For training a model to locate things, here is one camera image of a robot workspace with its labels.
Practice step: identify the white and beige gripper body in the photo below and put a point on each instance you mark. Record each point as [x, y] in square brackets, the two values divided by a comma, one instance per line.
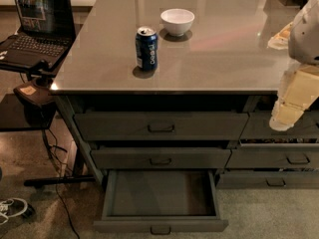
[305, 37]

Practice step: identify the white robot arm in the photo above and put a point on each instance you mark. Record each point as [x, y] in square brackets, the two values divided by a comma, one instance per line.
[301, 36]

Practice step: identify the top right grey drawer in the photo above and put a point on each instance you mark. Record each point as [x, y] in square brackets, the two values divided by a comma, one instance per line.
[258, 127]

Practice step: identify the middle right grey drawer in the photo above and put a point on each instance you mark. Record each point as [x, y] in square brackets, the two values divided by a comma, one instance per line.
[275, 155]

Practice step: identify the middle left grey drawer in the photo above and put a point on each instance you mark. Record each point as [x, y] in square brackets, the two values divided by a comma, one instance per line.
[160, 157]

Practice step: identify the top left grey drawer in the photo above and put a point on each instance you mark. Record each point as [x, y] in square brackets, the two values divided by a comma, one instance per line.
[160, 125]

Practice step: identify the white ceramic bowl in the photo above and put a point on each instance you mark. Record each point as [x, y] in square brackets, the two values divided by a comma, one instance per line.
[177, 21]

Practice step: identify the blue Pepsi soda can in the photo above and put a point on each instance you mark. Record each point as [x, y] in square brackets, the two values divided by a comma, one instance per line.
[146, 48]

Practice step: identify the black open laptop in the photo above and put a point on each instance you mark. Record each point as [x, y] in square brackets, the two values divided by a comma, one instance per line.
[47, 32]

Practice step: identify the black laptop stand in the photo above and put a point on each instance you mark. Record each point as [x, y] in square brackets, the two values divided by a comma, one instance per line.
[31, 107]

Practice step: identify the grey sneaker on floor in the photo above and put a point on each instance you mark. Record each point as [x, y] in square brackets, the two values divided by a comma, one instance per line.
[14, 207]

